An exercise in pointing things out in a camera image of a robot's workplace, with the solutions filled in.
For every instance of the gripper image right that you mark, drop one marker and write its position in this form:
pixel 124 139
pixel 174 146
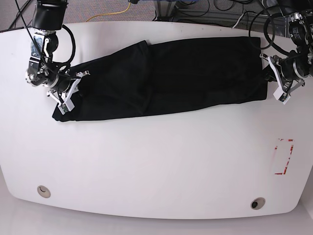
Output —
pixel 290 72

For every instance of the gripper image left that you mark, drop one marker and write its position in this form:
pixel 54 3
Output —
pixel 63 92

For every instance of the black t-shirt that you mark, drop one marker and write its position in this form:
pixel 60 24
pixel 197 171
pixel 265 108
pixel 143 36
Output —
pixel 167 78

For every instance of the red tape rectangle marking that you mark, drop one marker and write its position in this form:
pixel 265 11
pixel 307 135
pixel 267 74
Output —
pixel 282 155

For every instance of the left table grommet hole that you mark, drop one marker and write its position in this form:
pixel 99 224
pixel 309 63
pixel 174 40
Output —
pixel 43 191

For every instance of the table grommet hole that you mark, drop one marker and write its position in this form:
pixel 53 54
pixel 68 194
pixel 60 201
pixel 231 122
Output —
pixel 43 191
pixel 258 203

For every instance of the right table grommet hole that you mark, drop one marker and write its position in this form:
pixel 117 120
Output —
pixel 258 203

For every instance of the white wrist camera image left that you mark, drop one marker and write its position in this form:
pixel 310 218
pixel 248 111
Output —
pixel 66 107

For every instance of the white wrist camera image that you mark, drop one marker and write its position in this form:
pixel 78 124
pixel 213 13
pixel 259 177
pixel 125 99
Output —
pixel 281 96
pixel 66 107

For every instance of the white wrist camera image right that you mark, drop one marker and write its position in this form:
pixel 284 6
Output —
pixel 281 96

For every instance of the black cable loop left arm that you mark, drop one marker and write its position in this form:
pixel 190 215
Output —
pixel 270 41

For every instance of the aluminium frame stand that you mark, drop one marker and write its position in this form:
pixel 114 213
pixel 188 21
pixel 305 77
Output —
pixel 164 9

